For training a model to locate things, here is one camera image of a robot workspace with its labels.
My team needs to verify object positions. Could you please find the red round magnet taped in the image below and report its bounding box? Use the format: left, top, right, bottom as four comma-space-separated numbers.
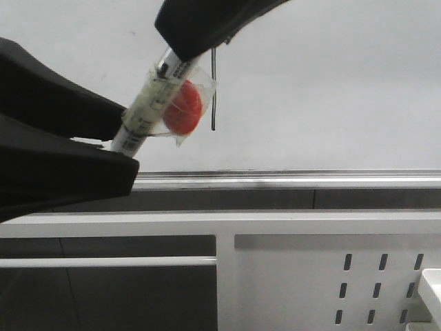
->
162, 66, 216, 147

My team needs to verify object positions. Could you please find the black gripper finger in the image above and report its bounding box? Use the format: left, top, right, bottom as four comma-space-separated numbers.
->
1, 39, 139, 221
154, 0, 284, 61

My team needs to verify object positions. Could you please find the white whiteboard marker black cap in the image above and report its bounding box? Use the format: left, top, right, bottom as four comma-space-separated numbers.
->
110, 48, 200, 158

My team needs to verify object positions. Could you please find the aluminium whiteboard marker tray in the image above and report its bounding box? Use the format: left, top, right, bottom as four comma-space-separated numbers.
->
132, 170, 440, 190

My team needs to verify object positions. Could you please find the large white whiteboard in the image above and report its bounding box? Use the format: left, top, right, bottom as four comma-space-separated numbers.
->
1, 1, 440, 172

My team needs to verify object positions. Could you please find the white metal pegboard frame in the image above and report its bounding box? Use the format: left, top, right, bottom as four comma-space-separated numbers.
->
1, 211, 440, 330

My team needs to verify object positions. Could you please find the white plastic bin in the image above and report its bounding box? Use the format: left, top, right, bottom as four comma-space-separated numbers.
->
405, 268, 440, 331

